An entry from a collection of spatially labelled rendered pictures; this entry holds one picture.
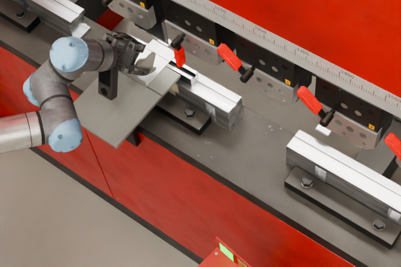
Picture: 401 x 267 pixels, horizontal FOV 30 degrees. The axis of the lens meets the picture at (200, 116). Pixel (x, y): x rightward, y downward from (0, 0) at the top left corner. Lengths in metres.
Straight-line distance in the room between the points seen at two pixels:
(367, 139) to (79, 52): 0.64
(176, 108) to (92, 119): 0.24
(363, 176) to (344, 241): 0.16
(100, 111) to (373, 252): 0.76
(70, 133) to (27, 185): 1.44
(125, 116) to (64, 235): 1.09
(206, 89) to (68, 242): 1.14
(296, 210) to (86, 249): 1.18
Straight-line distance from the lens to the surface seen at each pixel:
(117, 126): 1.89
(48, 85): 1.70
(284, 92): 1.64
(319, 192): 1.87
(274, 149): 1.96
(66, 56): 1.66
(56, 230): 2.93
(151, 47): 2.01
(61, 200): 2.98
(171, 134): 2.00
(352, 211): 1.85
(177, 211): 2.41
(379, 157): 1.96
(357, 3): 1.29
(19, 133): 1.63
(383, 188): 1.82
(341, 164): 1.84
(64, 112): 1.65
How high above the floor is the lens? 2.57
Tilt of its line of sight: 57 degrees down
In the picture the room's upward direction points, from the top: 10 degrees counter-clockwise
